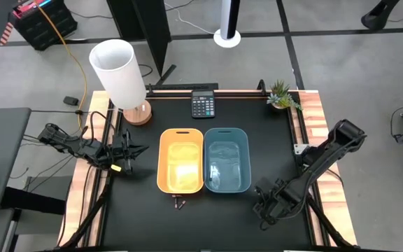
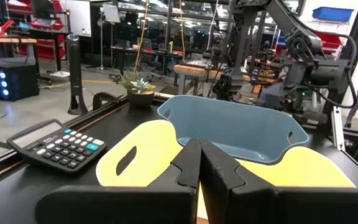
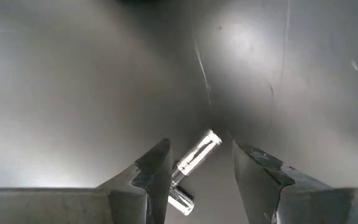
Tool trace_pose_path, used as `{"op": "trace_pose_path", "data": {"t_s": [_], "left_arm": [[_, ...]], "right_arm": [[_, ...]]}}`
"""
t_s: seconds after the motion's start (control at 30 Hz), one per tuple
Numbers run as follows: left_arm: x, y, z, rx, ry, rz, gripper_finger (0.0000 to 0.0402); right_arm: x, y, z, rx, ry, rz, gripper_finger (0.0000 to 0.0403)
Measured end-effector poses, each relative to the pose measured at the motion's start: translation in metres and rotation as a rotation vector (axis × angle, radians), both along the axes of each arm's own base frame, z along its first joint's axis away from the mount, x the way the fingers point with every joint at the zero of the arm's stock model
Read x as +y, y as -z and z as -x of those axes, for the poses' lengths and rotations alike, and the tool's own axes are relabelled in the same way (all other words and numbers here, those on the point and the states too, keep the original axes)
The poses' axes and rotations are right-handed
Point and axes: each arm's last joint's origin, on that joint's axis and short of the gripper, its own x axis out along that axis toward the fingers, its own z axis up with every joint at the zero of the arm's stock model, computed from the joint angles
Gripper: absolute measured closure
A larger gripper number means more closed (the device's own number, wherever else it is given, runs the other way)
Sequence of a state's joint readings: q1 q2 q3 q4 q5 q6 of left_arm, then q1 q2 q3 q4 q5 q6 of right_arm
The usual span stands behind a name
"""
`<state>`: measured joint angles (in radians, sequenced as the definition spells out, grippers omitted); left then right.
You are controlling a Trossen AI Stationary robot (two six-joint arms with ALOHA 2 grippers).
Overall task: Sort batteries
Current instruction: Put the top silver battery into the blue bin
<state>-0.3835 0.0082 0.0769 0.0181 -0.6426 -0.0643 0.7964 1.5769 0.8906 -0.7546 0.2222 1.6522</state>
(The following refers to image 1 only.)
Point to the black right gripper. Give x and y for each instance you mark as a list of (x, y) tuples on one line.
[(278, 197)]

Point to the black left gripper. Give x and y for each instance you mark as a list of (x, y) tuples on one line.
[(128, 154)]

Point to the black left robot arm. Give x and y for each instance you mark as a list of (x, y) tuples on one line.
[(89, 150)]

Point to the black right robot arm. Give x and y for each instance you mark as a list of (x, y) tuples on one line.
[(341, 140)]

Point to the yellow tag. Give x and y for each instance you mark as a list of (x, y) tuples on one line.
[(116, 168)]

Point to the orange plastic bin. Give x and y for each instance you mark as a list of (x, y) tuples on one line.
[(180, 161)]

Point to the blue plastic bin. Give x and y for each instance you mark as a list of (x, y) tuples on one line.
[(227, 161)]

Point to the white shade wooden base lamp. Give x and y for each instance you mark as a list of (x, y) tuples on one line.
[(121, 77)]

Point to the black desk calculator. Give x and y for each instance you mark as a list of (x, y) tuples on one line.
[(203, 105)]

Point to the small black floor adapter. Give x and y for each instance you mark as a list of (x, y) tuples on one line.
[(71, 101)]

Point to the small potted succulent plant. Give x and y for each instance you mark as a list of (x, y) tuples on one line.
[(280, 98)]

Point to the black partition panel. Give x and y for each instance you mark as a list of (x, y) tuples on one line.
[(149, 24)]

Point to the grey desk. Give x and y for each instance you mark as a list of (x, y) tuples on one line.
[(2, 161)]

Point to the white round-base pole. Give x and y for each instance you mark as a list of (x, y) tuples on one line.
[(227, 35)]

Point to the black plastic crate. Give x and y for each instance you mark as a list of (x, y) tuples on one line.
[(44, 29)]

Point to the pink box on crate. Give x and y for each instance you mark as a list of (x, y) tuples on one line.
[(30, 7)]

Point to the black stand foot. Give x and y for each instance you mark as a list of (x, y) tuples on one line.
[(378, 15)]

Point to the black metal table frame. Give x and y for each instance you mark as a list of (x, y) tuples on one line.
[(240, 93)]

